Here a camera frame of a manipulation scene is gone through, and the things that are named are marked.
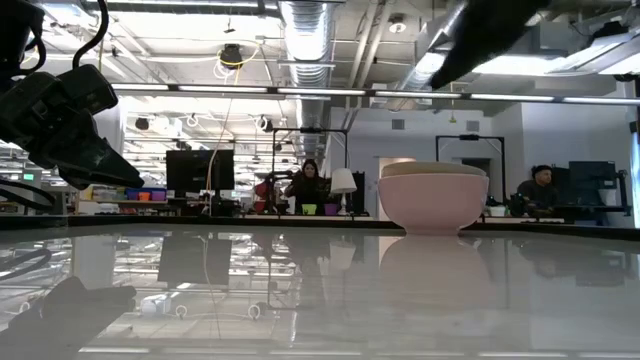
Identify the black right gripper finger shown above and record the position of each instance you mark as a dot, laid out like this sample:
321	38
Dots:
480	35

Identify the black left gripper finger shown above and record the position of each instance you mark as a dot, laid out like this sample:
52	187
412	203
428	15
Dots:
100	162
55	169

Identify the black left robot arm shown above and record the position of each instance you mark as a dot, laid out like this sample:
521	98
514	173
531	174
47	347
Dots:
15	30

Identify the blue storage bin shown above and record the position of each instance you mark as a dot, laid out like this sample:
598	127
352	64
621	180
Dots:
132	194

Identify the orange storage bin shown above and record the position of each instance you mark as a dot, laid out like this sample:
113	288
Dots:
144	196

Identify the purple storage bin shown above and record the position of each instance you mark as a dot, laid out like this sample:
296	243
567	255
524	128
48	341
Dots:
158	195

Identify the round ceiling fixture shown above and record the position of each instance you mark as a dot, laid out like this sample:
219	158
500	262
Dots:
397	25

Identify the black computer monitor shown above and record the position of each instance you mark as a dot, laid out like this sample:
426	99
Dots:
192	170

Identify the person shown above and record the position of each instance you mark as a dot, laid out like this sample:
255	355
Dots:
537	192
307	190

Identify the long LED light bar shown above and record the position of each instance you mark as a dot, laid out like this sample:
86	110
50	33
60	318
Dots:
320	91

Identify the pink bowl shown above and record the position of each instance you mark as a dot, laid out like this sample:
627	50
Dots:
432	205

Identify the dark computer monitor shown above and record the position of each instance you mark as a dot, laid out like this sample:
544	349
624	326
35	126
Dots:
592	182

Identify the white table lamp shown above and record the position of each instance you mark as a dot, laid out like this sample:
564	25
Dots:
343	181

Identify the green cup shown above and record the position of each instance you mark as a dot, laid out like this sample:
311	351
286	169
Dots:
309	209

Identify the purple cup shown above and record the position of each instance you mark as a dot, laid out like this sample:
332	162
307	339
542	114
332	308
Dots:
331	209

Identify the black rig frame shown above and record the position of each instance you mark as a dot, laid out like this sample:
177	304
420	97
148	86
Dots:
310	130
470	137

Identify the silver ventilation duct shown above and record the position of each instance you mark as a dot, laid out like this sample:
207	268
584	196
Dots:
307	40

